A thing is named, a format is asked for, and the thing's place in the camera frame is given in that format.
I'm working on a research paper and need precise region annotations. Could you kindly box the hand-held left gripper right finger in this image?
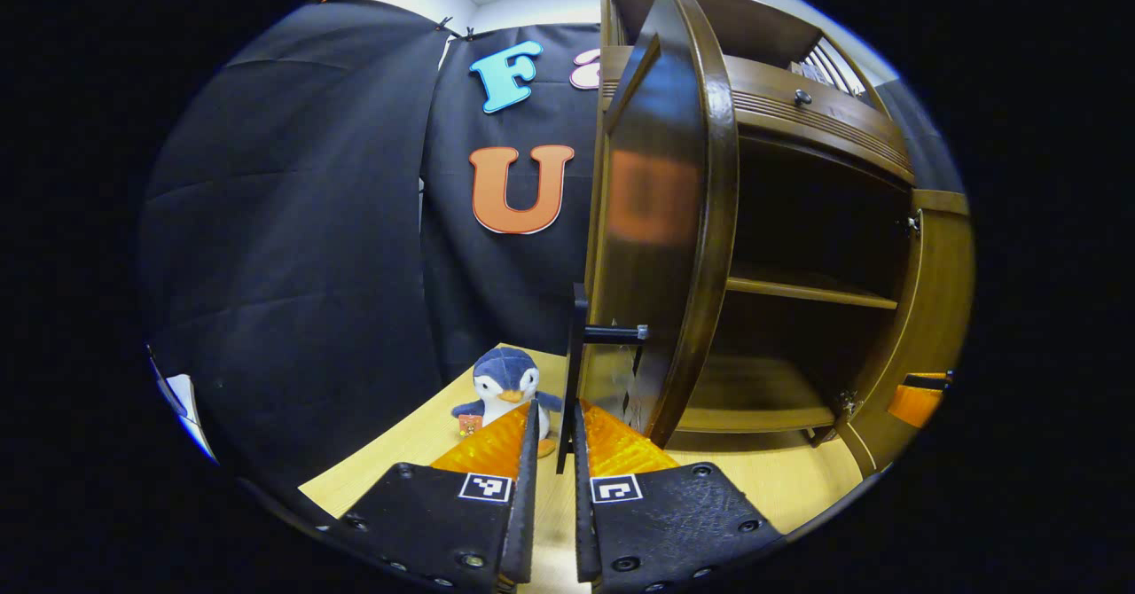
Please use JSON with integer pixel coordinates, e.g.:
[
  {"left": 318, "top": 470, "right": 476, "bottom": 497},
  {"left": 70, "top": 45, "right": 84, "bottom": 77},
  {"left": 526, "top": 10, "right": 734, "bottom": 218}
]
[{"left": 570, "top": 399, "right": 786, "bottom": 590}]

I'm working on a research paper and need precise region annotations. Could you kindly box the wooden drawer with black knob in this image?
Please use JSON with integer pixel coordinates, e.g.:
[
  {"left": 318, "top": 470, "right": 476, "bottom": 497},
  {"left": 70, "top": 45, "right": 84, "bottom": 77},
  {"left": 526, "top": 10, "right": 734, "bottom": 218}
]
[{"left": 603, "top": 44, "right": 916, "bottom": 185}]

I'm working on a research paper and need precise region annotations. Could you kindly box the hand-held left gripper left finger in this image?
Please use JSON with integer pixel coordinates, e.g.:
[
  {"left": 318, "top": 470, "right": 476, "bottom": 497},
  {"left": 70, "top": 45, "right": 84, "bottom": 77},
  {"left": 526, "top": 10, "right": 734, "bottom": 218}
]
[{"left": 341, "top": 399, "right": 540, "bottom": 590}]

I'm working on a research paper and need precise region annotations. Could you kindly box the computer monitor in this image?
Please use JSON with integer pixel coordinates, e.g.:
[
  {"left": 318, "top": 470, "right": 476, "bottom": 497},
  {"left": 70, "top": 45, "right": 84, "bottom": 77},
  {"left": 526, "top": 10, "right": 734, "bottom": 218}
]
[{"left": 145, "top": 341, "right": 218, "bottom": 464}]

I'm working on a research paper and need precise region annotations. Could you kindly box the black backdrop cloth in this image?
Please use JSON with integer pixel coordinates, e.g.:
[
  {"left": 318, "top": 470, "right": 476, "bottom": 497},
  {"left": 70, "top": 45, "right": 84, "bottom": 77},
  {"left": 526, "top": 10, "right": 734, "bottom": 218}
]
[{"left": 137, "top": 0, "right": 966, "bottom": 488}]

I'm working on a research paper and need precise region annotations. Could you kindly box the wooden shoe cabinet door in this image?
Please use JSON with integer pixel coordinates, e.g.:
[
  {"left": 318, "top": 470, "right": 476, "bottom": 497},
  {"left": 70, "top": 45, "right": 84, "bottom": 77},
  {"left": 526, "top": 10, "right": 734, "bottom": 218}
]
[
  {"left": 834, "top": 188, "right": 976, "bottom": 478},
  {"left": 557, "top": 0, "right": 741, "bottom": 475}
]

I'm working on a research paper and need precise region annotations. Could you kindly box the penguin plush toy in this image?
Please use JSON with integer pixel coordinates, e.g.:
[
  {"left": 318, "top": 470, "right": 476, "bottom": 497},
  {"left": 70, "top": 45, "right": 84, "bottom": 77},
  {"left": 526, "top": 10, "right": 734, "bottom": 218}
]
[{"left": 450, "top": 347, "right": 566, "bottom": 458}]

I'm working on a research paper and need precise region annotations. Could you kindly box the wooden double-door shoe cabinet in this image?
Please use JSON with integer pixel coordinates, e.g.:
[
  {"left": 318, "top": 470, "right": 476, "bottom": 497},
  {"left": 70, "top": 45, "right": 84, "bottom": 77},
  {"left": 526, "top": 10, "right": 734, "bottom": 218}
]
[{"left": 585, "top": 0, "right": 976, "bottom": 480}]

